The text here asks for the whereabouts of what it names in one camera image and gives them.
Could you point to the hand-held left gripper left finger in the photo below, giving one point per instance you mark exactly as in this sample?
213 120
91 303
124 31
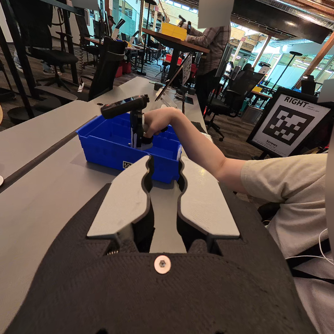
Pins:
122 203

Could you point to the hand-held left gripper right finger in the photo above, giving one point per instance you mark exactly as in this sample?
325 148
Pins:
206 206

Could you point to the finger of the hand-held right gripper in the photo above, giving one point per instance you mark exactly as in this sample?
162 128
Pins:
133 141

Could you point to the blue plastic bin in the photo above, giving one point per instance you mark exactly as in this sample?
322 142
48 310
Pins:
104 146

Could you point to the person's right forearm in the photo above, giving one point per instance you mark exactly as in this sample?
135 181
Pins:
206 151

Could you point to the person's right hand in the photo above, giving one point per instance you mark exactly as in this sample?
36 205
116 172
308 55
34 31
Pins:
161 120

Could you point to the red plastic bin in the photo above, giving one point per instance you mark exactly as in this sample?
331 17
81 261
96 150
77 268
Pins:
122 69

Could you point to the clear acrylic board stand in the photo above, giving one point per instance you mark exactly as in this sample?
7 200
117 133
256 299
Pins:
167 100

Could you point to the black tilted board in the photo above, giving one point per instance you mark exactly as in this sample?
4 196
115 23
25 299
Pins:
169 81

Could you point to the thin black pole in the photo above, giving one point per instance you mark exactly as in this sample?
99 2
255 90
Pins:
184 104

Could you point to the black flat pad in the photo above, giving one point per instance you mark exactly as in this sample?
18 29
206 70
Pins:
198 127

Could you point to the laminated paper sheet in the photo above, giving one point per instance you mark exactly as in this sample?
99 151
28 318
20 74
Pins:
207 136

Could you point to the person's beige shirt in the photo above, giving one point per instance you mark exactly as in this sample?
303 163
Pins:
287 187

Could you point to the yellow storage bin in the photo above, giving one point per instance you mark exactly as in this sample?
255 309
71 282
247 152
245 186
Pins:
173 31

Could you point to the grey trash can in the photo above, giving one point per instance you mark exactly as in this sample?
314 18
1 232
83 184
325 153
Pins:
251 114

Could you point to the black framed marker sign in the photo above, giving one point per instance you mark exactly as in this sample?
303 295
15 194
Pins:
292 122

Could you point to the black floor lamp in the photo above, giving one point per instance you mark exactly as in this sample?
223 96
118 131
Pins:
287 67

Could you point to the dark frame standing desk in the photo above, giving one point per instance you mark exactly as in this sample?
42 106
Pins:
15 52

